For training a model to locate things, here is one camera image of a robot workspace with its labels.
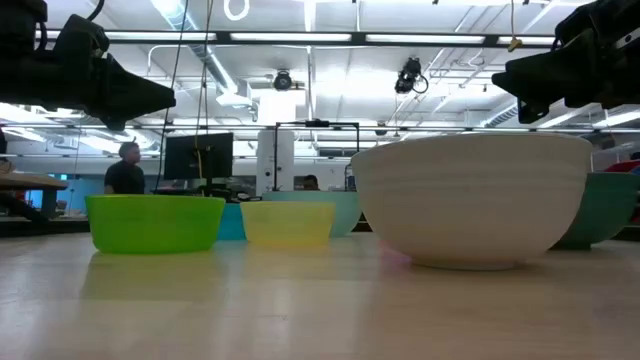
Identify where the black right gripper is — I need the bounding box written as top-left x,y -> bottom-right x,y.
491,0 -> 640,125

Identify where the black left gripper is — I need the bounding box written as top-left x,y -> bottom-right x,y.
0,0 -> 177,133

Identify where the black computer monitor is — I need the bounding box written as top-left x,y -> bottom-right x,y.
163,132 -> 235,182

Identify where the red bowl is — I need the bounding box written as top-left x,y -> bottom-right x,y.
603,159 -> 640,174

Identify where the wooden side table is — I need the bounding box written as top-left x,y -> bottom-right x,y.
0,172 -> 69,222

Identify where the light green plastic bowl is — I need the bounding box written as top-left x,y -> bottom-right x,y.
84,194 -> 226,254

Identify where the large white ceramic bowl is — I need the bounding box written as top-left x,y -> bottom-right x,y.
350,132 -> 594,272

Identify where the dark teal bowl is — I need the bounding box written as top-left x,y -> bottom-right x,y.
551,172 -> 640,251

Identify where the cyan plastic bowl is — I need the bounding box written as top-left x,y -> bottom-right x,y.
217,202 -> 247,241

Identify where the white pillar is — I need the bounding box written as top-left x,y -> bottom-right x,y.
256,129 -> 296,197

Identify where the long ceiling light bar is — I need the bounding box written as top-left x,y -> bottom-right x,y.
34,30 -> 559,49

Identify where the yellow translucent plastic bowl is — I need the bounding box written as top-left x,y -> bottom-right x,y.
239,200 -> 336,248

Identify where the light teal bowl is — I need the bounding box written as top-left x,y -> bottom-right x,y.
262,189 -> 362,238

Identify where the hanging yellow connector cable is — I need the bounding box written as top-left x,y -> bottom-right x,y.
506,0 -> 524,53

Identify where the black hanging cable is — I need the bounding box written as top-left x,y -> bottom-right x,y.
193,0 -> 215,194
153,0 -> 190,192

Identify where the black ceiling camera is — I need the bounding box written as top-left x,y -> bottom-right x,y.
272,69 -> 294,93
394,56 -> 430,96

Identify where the black metal frame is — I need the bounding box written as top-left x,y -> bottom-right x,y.
273,119 -> 361,193

